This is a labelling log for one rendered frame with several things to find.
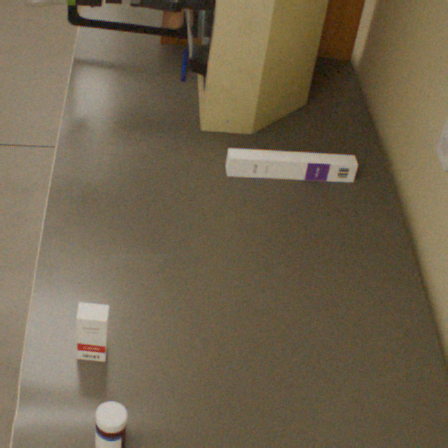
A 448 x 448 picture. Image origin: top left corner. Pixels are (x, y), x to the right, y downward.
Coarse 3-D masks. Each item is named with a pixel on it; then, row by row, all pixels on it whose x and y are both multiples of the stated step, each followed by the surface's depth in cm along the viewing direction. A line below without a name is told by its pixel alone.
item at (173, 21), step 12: (84, 12) 190; (96, 12) 190; (108, 12) 190; (120, 12) 190; (132, 12) 189; (144, 12) 189; (156, 12) 189; (168, 12) 188; (180, 12) 188; (144, 24) 191; (156, 24) 191; (168, 24) 191; (180, 24) 190
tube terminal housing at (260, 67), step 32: (224, 0) 153; (256, 0) 153; (288, 0) 156; (320, 0) 165; (224, 32) 158; (256, 32) 158; (288, 32) 163; (320, 32) 173; (224, 64) 163; (256, 64) 163; (288, 64) 170; (224, 96) 168; (256, 96) 168; (288, 96) 178; (224, 128) 174; (256, 128) 175
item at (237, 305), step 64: (128, 64) 192; (320, 64) 201; (64, 128) 171; (128, 128) 173; (192, 128) 175; (320, 128) 180; (64, 192) 156; (128, 192) 158; (192, 192) 159; (256, 192) 161; (320, 192) 164; (384, 192) 166; (64, 256) 143; (128, 256) 145; (192, 256) 147; (256, 256) 148; (320, 256) 150; (384, 256) 152; (64, 320) 133; (128, 320) 134; (192, 320) 136; (256, 320) 137; (320, 320) 139; (384, 320) 140; (64, 384) 124; (128, 384) 125; (192, 384) 126; (256, 384) 127; (320, 384) 129; (384, 384) 130
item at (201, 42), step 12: (216, 0) 163; (192, 12) 165; (204, 12) 164; (192, 24) 168; (204, 24) 166; (192, 36) 170; (204, 36) 168; (192, 48) 172; (204, 48) 170; (204, 60) 173
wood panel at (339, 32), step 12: (336, 0) 192; (348, 0) 192; (360, 0) 192; (336, 12) 195; (348, 12) 195; (360, 12) 195; (324, 24) 197; (336, 24) 197; (348, 24) 197; (324, 36) 199; (336, 36) 199; (348, 36) 199; (324, 48) 202; (336, 48) 202; (348, 48) 202; (348, 60) 204
